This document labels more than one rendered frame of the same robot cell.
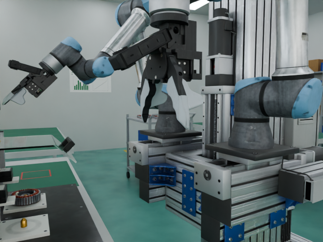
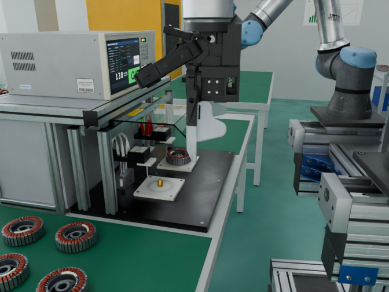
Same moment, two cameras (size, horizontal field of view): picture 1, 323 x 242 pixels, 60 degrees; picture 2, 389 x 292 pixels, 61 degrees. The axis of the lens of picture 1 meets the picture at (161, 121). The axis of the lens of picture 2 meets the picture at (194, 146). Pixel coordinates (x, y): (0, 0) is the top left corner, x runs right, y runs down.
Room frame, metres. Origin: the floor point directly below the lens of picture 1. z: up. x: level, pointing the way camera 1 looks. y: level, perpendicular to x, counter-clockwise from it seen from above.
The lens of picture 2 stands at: (0.11, -0.33, 1.35)
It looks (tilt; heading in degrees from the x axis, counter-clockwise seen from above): 21 degrees down; 38
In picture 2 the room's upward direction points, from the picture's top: straight up
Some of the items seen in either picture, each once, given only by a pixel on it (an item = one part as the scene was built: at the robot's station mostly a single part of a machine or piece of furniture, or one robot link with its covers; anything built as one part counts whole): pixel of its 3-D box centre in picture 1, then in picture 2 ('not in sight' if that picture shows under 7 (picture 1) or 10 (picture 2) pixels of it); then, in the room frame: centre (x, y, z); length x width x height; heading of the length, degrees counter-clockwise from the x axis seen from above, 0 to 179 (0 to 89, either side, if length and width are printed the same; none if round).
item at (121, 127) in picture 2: not in sight; (143, 112); (0.95, 0.59, 1.03); 0.62 x 0.01 x 0.03; 24
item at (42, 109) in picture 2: not in sight; (90, 92); (0.86, 0.79, 1.09); 0.68 x 0.44 x 0.05; 24
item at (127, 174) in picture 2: not in sight; (124, 178); (0.82, 0.58, 0.80); 0.08 x 0.05 x 0.06; 24
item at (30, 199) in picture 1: (25, 196); (178, 156); (1.10, 0.55, 0.80); 0.11 x 0.11 x 0.04
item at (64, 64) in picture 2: not in sight; (88, 59); (0.87, 0.80, 1.22); 0.44 x 0.39 x 0.20; 24
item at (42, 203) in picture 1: (26, 202); (178, 161); (1.10, 0.55, 0.78); 0.15 x 0.15 x 0.01; 24
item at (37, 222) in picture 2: not in sight; (24, 230); (0.44, 0.59, 0.77); 0.11 x 0.11 x 0.04
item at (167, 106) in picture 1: (169, 97); (355, 67); (1.38, -0.04, 1.20); 0.13 x 0.12 x 0.14; 45
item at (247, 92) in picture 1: (254, 97); not in sight; (0.95, -0.31, 1.20); 0.13 x 0.12 x 0.14; 40
